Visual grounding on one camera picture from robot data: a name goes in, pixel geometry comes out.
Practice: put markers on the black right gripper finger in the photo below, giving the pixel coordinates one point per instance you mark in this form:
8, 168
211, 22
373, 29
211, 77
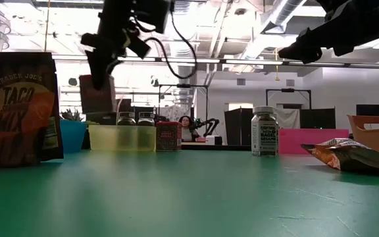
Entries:
309, 36
301, 52

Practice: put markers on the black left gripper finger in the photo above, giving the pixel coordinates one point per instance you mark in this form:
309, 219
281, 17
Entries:
99, 72

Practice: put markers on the taco seasoning mix packet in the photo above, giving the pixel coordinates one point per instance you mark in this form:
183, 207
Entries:
357, 158
15, 112

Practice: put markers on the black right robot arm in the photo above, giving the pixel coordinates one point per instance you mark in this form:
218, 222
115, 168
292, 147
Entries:
373, 3

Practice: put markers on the black computer monitor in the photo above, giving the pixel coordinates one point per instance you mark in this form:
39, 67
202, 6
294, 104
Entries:
123, 105

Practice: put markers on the small succulent plant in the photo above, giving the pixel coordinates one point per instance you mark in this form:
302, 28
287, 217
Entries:
72, 115

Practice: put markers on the black partition panel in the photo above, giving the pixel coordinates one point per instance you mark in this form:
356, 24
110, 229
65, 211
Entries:
237, 126
318, 118

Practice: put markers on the yellow translucent plastic bin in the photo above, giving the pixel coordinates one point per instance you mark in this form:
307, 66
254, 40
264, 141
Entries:
110, 140

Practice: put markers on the blue plastic bin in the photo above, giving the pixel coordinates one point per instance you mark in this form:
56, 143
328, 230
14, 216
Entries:
72, 136

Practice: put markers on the black wide monitor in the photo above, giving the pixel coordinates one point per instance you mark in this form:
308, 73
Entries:
370, 110

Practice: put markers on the pink plastic bin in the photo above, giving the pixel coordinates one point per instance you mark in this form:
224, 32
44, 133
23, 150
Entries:
311, 141

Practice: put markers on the person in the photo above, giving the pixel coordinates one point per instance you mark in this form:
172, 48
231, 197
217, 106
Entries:
187, 130

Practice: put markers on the white box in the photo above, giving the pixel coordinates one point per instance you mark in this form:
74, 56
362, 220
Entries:
213, 140

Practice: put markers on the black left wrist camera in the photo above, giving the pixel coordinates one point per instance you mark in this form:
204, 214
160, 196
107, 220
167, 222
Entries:
153, 14

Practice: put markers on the black table frame rail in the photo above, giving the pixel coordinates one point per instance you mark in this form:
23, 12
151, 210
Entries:
216, 147

